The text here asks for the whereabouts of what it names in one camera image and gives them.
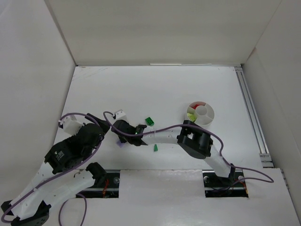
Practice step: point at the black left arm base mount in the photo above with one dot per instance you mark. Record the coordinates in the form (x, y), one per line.
(108, 187)

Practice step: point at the lavender 2x2 lego brick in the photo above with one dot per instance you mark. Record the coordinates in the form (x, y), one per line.
(120, 144)

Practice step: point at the white round divided container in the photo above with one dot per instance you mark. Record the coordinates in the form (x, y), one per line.
(205, 115)

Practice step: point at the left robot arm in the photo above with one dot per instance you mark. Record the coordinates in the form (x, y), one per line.
(34, 204)

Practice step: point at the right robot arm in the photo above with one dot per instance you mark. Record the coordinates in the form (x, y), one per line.
(193, 139)

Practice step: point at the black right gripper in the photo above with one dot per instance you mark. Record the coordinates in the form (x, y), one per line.
(121, 131)

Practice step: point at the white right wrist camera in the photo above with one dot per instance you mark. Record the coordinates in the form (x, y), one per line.
(120, 115)

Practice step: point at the aluminium rail right side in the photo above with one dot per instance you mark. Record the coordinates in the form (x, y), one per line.
(264, 154)

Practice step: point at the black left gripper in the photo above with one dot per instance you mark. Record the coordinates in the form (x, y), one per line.
(99, 124)

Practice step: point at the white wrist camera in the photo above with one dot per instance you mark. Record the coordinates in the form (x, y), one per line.
(120, 115)
(70, 125)

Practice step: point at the green 2x2 lego brick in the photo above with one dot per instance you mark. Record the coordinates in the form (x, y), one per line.
(149, 121)

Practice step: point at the lime green lego brick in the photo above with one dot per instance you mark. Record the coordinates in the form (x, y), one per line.
(191, 117)

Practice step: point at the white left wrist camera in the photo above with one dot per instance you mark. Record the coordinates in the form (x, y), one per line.
(70, 125)

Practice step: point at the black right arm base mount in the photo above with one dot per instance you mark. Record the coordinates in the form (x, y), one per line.
(218, 187)

